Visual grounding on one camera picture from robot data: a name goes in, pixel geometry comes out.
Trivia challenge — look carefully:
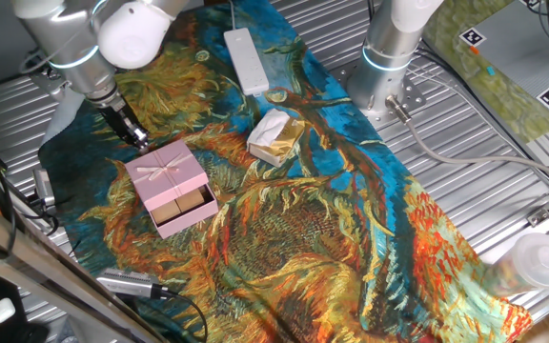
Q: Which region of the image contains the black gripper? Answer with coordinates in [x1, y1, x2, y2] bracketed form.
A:
[95, 97, 152, 154]

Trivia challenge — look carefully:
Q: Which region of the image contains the pink ribboned casing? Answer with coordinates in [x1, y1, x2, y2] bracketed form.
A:
[124, 139, 210, 213]

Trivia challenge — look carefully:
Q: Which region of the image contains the small gold box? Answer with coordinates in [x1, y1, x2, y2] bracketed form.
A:
[152, 199, 182, 226]
[174, 188, 207, 214]

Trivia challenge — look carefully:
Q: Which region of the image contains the pink inner box drawer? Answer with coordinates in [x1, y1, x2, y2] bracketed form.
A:
[149, 183, 220, 240]

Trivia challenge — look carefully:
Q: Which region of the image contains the gold foil box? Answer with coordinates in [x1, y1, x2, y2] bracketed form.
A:
[249, 116, 307, 169]

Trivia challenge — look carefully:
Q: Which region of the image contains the white tissue paper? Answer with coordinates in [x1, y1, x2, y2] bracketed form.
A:
[246, 108, 292, 149]

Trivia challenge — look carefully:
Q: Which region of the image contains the white power strip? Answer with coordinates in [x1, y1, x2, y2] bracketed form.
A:
[223, 0, 271, 97]

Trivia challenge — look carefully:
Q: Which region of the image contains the sunflower painting cloth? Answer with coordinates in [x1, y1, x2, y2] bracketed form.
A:
[38, 0, 535, 343]

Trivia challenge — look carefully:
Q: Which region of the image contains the white earbud case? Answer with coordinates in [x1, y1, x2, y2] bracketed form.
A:
[0, 296, 17, 326]

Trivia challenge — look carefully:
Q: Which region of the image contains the green patterned mat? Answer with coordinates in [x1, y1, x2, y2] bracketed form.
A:
[421, 0, 549, 145]

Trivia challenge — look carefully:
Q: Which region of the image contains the grey board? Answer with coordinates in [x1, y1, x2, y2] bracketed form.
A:
[458, 0, 549, 114]

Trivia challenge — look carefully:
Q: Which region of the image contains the clear plastic cup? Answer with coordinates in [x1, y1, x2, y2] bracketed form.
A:
[483, 232, 549, 298]

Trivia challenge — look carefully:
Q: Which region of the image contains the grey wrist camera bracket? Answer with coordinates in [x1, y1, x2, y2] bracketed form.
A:
[18, 46, 73, 100]

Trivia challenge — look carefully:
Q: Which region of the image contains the silver camera with cable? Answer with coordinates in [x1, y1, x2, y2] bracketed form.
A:
[95, 268, 209, 343]

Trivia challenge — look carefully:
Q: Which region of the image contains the aluminium frame bar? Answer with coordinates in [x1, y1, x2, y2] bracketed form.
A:
[0, 189, 167, 343]

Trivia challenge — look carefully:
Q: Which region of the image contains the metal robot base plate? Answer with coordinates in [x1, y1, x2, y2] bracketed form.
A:
[331, 65, 428, 131]

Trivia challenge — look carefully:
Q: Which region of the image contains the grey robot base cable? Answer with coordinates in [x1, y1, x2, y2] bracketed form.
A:
[385, 93, 549, 190]

